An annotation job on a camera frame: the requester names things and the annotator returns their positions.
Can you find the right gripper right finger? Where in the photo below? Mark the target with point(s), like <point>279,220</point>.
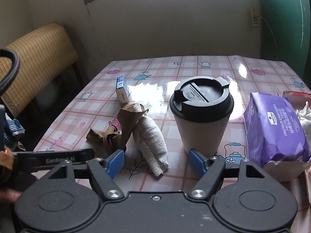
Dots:
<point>209,172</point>

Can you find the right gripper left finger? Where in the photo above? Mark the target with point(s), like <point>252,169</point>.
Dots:
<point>103,171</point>

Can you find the person's hand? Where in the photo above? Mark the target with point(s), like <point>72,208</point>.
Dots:
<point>9,195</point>

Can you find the brown crumpled paper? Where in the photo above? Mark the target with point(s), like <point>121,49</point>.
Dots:
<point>119,130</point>

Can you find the blue plaid cloth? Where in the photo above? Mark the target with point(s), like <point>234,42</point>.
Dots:
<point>11,130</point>

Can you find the white rolled towel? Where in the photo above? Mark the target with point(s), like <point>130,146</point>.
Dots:
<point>150,141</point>

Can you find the white cup with black lid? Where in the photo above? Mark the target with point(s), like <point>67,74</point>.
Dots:
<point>201,106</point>

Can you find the orange white packet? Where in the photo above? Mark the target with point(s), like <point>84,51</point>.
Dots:
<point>285,171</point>

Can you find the purple wet wipes pack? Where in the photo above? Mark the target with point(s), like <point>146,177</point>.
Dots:
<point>273,131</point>

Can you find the small blue white box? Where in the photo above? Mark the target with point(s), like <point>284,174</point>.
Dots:
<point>121,90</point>

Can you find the pink checkered tablecloth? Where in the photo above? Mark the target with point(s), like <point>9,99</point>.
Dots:
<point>151,82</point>

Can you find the white crumpled cloth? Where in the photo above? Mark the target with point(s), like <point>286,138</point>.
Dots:
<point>304,117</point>

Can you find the woven rattan chair back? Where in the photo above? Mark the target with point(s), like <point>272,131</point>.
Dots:
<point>43,53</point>

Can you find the green door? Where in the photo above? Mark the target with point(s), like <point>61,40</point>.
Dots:
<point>285,32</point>

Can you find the wall power outlet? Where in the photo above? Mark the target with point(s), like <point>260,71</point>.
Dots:
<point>254,17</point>

